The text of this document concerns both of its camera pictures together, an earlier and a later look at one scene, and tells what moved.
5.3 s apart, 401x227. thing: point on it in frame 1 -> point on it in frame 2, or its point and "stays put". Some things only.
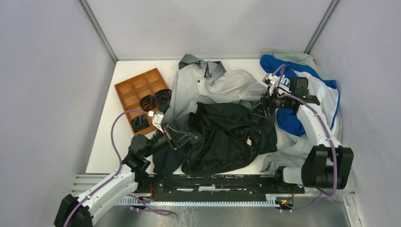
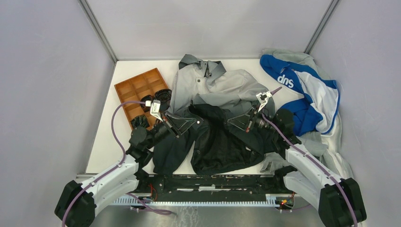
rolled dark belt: [163, 98] stays put
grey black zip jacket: [217, 105] stays put
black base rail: [215, 187] stays put
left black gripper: [180, 137] -> [176, 125]
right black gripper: [268, 102] -> [241, 121]
